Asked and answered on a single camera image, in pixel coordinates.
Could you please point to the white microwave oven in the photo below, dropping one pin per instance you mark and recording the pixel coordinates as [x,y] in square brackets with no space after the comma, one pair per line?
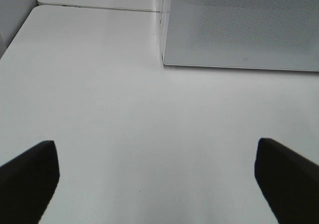
[163,19]

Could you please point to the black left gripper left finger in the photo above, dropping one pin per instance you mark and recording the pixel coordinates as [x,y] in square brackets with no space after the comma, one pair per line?
[28,183]

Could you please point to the white microwave door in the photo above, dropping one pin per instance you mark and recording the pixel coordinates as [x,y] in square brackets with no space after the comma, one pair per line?
[252,34]

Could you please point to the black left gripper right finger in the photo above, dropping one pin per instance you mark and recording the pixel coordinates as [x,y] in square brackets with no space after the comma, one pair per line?
[288,181]

